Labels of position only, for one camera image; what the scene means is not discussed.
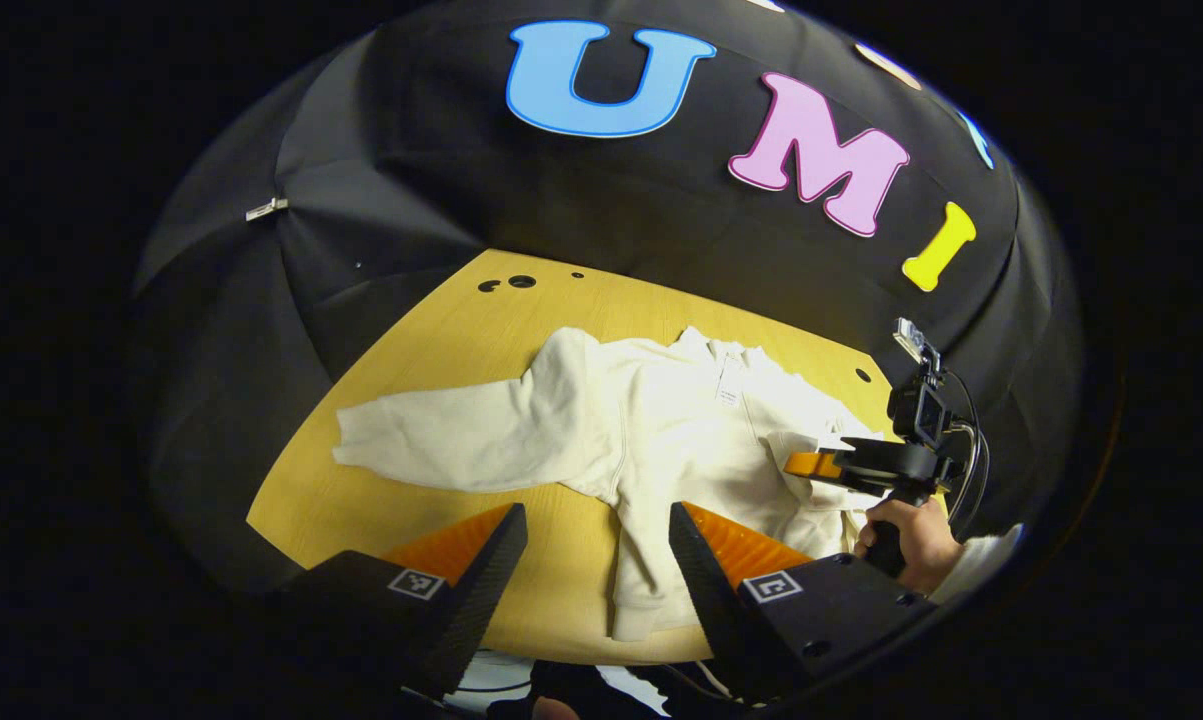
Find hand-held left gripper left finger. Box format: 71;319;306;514
281;502;530;701

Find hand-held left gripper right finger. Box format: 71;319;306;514
668;500;940;703

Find cream sweatshirt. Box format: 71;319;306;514
333;325;907;643

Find person's dark trousers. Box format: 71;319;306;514
486;660;682;720

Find black backdrop cloth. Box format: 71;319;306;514
126;0;1082;601

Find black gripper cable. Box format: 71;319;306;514
946;370;993;541

